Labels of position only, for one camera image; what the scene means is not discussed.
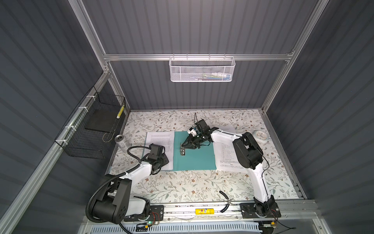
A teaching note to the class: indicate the yellow marker in black basket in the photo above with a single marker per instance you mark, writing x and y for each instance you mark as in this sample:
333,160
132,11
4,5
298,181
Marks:
120,112

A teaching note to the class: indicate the yellow label on rail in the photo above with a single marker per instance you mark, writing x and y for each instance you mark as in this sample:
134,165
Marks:
205,211

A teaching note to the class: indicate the printed paper sheet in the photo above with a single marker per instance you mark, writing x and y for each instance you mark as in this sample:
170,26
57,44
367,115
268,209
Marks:
226,159
165,139

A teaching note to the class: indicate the white wire mesh basket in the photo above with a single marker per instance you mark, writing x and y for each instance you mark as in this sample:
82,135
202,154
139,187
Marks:
183,69

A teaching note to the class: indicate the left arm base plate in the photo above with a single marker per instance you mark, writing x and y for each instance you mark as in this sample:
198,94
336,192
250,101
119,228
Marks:
152,213

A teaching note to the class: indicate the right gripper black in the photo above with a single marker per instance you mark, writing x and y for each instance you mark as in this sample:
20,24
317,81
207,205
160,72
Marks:
190,143

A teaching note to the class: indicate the black wire mesh basket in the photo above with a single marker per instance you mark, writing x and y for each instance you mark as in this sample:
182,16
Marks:
91,131

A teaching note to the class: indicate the pens in white basket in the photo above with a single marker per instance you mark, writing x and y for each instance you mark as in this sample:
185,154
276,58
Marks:
226,77

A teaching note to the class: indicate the black pad in basket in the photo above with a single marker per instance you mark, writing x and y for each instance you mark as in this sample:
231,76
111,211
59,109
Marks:
102,121

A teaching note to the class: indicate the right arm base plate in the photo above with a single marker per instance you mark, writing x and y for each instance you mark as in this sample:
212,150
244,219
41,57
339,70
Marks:
251,210

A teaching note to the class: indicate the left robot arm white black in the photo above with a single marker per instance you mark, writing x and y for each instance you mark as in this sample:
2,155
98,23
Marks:
113,201

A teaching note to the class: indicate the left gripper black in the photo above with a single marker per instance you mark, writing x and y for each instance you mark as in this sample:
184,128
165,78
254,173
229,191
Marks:
164,160

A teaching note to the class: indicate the white perforated cable tray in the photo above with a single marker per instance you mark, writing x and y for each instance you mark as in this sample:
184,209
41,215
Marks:
197,227

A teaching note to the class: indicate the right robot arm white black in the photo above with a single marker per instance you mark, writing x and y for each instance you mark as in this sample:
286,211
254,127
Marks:
249,155

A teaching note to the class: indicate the silver drink can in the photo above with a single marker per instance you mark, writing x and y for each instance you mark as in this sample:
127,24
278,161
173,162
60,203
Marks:
122,143

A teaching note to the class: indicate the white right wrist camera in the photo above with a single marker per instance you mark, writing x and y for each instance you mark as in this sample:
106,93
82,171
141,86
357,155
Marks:
193,131

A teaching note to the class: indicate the teal green file folder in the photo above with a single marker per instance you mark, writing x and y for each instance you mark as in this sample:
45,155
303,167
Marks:
197,159

